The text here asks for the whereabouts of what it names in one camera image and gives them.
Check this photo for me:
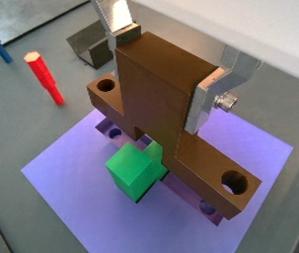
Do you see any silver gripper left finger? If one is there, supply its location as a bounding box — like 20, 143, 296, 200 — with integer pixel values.
89, 0, 143, 82

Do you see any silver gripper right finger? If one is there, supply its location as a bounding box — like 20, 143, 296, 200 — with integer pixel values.
184, 45, 261, 134

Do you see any brown T-shaped block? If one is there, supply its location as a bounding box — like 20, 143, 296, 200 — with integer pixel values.
86, 32, 260, 218

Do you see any purple board with slot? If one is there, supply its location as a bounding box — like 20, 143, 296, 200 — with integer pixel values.
22, 110, 292, 253

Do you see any red hexagonal peg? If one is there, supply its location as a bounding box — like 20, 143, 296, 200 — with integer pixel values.
24, 51, 64, 105

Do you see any green U-shaped block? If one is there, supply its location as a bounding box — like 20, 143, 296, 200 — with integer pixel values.
105, 141, 167, 203

